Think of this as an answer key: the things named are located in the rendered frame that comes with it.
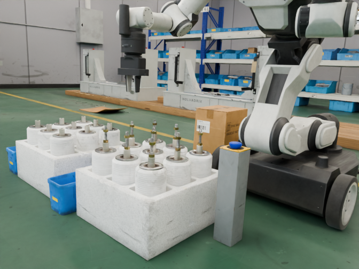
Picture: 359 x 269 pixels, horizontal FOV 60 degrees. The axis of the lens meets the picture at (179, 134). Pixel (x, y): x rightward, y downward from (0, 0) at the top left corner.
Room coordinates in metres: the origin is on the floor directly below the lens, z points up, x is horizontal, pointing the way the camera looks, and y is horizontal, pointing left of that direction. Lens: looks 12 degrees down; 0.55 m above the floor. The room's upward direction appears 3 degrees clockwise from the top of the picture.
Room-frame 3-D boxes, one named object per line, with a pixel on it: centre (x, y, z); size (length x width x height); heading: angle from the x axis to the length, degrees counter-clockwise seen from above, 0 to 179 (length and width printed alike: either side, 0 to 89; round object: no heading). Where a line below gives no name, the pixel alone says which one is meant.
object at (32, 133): (1.42, 0.67, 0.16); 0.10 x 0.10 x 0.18
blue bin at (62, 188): (1.18, 0.36, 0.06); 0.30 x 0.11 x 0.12; 139
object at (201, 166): (1.08, -0.07, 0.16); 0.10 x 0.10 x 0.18
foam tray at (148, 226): (1.07, 0.09, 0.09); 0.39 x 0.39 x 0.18; 49
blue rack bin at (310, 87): (5.39, -2.39, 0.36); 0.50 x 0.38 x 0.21; 138
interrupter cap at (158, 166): (0.90, 0.08, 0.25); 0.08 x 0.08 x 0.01
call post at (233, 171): (0.93, -0.18, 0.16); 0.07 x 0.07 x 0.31; 49
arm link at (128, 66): (1.15, 0.18, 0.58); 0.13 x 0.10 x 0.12; 64
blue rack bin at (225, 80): (6.64, -1.09, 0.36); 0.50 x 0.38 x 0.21; 137
